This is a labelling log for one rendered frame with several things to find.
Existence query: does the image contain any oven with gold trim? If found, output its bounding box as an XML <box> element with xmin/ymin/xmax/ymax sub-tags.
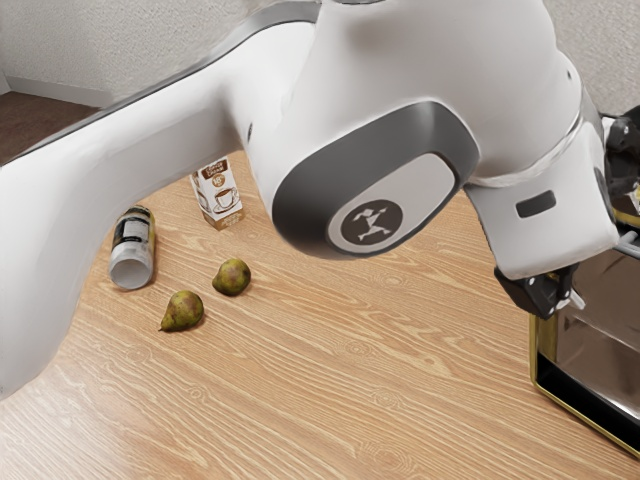
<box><xmin>528</xmin><ymin>103</ymin><xmax>640</xmax><ymax>457</ymax></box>

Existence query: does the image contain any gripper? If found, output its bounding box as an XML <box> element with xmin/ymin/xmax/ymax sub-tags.
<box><xmin>493</xmin><ymin>264</ymin><xmax>587</xmax><ymax>320</ymax></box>

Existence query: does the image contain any brown and white coffee carton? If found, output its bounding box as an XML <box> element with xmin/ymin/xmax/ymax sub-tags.
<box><xmin>189</xmin><ymin>157</ymin><xmax>247</xmax><ymax>232</ymax></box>

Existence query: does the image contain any green brown pear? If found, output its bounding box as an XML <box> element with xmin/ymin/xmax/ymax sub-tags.
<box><xmin>157</xmin><ymin>290</ymin><xmax>206</xmax><ymax>333</ymax></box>
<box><xmin>211</xmin><ymin>257</ymin><xmax>252</xmax><ymax>298</ymax></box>

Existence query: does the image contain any silver can with dark label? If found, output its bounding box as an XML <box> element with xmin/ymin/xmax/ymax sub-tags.
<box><xmin>108</xmin><ymin>203</ymin><xmax>157</xmax><ymax>291</ymax></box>

